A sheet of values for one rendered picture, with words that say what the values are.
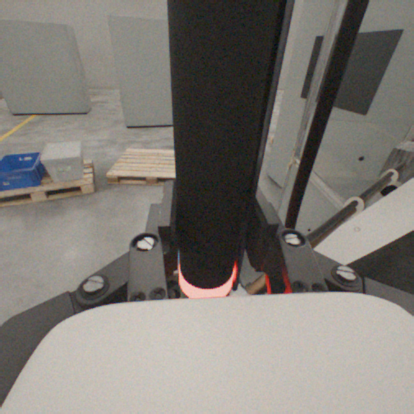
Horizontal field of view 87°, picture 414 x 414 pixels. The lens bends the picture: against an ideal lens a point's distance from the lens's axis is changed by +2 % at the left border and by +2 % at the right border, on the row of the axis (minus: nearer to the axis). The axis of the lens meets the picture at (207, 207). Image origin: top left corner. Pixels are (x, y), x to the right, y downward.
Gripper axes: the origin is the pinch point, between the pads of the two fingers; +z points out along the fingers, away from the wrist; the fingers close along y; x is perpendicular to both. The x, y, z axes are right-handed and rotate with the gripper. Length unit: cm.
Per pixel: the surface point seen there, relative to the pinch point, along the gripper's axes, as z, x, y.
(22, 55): 647, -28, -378
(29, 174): 234, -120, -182
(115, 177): 266, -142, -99
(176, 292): 10.8, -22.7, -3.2
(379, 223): 21.6, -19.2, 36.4
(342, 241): 22.5, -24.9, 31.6
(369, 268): 4.5, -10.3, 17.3
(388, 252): 5.7, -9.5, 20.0
